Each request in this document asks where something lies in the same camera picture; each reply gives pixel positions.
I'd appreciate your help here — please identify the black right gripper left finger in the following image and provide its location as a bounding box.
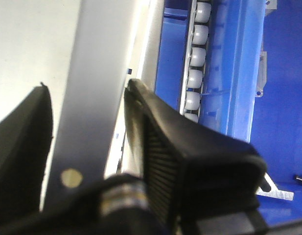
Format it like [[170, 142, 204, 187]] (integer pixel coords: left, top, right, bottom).
[[0, 84, 53, 220]]

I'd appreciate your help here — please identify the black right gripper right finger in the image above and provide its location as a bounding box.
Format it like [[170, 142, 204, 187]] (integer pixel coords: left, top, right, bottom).
[[124, 79, 268, 235]]

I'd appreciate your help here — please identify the white plastic tote bin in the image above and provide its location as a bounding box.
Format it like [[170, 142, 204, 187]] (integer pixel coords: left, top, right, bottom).
[[0, 0, 83, 128]]

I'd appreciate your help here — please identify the blue bin lower shelf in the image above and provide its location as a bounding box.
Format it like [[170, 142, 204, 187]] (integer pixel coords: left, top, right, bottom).
[[155, 0, 192, 110]]

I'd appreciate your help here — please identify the blue bin right near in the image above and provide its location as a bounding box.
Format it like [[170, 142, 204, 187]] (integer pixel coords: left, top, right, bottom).
[[199, 0, 302, 225]]

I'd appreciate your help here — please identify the right white roller track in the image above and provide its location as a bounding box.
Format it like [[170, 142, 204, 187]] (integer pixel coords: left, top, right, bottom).
[[179, 0, 211, 122]]

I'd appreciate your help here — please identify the white shelf divider rail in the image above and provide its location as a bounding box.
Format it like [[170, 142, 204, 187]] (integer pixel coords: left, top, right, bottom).
[[43, 0, 166, 211]]

